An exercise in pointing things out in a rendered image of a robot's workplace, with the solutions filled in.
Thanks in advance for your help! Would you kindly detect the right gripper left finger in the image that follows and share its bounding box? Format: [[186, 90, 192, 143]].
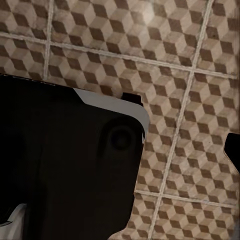
[[0, 133, 26, 193]]

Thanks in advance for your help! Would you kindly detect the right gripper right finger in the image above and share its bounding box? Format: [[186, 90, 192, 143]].
[[224, 133, 240, 172]]

